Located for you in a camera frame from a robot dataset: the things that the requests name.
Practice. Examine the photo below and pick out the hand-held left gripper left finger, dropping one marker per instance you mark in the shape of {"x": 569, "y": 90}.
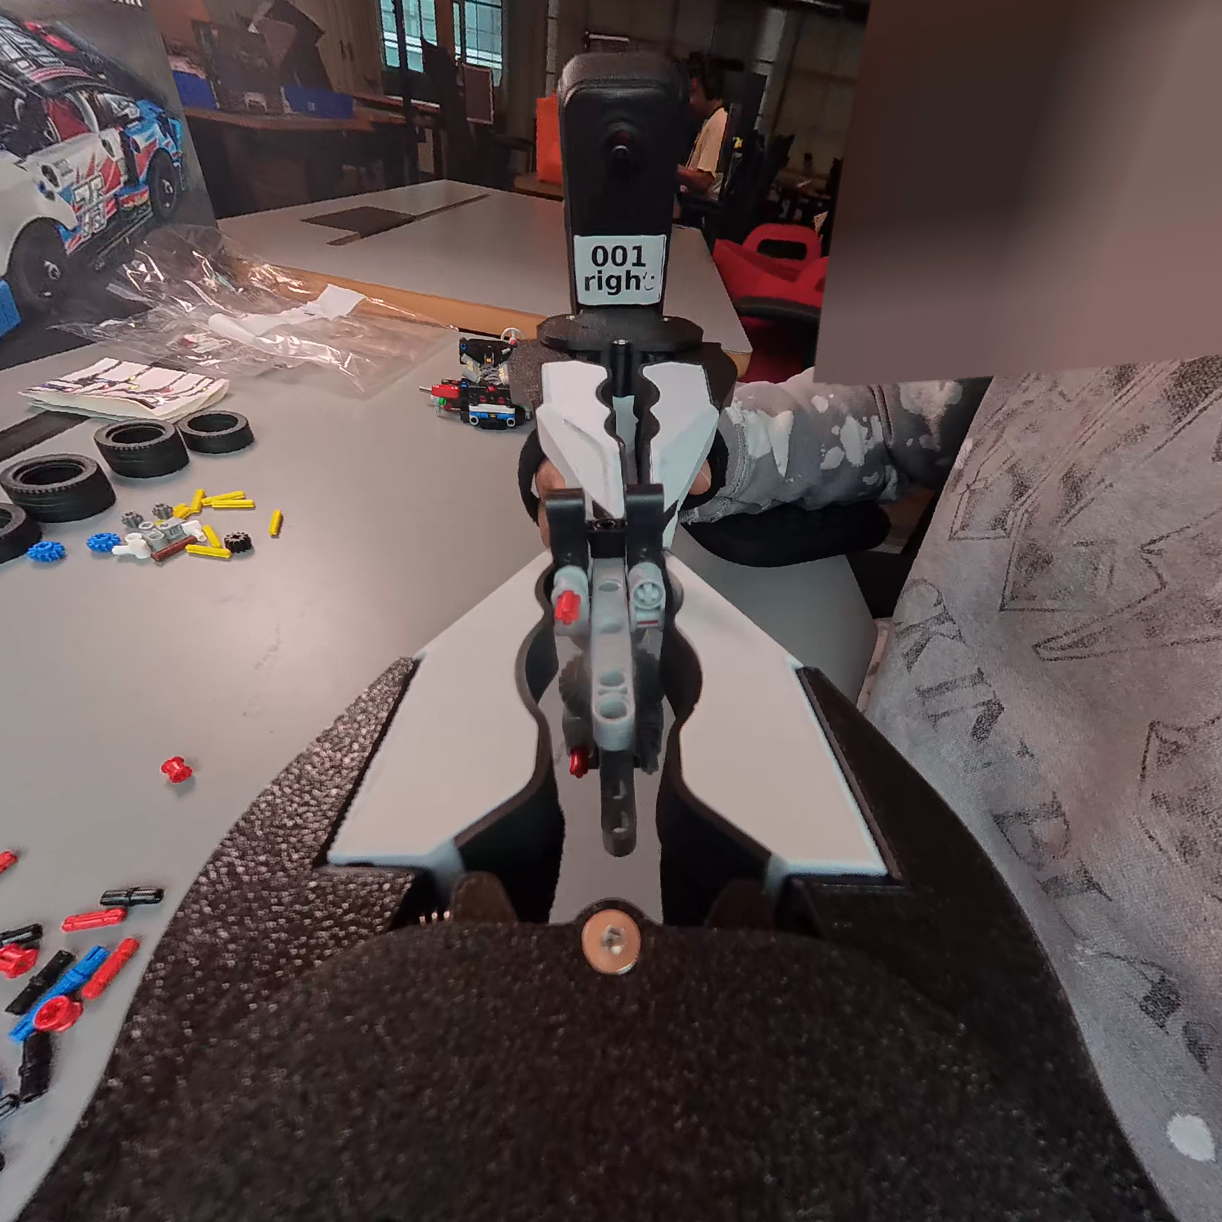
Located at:
{"x": 448, "y": 745}

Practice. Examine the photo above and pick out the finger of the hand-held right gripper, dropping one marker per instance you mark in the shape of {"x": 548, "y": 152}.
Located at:
{"x": 573, "y": 420}
{"x": 682, "y": 420}

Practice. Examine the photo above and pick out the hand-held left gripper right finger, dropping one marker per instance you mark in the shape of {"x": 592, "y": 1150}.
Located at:
{"x": 772, "y": 753}

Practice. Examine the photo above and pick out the grey toy brick assembly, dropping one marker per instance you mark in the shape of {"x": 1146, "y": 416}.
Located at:
{"x": 611, "y": 667}

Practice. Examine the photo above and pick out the person's right forearm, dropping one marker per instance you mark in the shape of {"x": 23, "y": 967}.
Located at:
{"x": 811, "y": 448}

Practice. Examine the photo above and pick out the grey desk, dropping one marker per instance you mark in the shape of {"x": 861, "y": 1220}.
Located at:
{"x": 333, "y": 592}

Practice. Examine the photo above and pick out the person's right hand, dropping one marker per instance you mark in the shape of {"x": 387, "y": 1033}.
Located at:
{"x": 545, "y": 522}

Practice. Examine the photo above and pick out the orange chair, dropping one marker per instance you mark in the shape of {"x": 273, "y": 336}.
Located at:
{"x": 545, "y": 142}

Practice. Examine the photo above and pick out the partly built toy car chassis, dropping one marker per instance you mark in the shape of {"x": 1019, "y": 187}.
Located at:
{"x": 481, "y": 381}

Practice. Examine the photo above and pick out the grey table with wooden edge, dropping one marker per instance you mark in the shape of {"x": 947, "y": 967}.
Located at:
{"x": 534, "y": 247}

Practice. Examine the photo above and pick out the red chair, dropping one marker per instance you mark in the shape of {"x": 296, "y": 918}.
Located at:
{"x": 772, "y": 272}

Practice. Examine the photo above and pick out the paned window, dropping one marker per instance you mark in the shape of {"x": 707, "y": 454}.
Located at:
{"x": 429, "y": 33}

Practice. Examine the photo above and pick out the red toy bush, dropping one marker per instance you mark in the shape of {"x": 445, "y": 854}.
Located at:
{"x": 176, "y": 769}

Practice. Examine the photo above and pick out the person's grey patterned shirt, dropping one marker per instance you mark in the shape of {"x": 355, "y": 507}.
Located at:
{"x": 1050, "y": 763}

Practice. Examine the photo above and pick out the blue storage bin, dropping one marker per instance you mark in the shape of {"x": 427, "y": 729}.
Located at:
{"x": 314, "y": 100}

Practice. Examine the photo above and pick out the clear plastic bag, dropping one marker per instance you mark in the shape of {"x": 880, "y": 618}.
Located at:
{"x": 257, "y": 324}

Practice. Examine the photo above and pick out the pile of yellow grey bricks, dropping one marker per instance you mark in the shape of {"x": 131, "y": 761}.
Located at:
{"x": 176, "y": 536}

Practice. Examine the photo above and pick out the black toy tyre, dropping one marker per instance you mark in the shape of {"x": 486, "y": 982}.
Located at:
{"x": 14, "y": 532}
{"x": 216, "y": 430}
{"x": 56, "y": 486}
{"x": 141, "y": 446}

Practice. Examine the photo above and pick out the blue toy gear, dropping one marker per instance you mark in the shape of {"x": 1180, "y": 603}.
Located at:
{"x": 42, "y": 551}
{"x": 100, "y": 542}

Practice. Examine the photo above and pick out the pile of blue black pins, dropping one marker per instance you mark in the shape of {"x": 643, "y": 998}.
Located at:
{"x": 75, "y": 979}

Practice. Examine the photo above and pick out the white printed sticker sheets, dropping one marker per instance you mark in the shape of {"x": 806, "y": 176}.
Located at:
{"x": 123, "y": 387}

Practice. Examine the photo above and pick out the toy car set box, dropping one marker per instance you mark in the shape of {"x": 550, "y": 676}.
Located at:
{"x": 86, "y": 142}

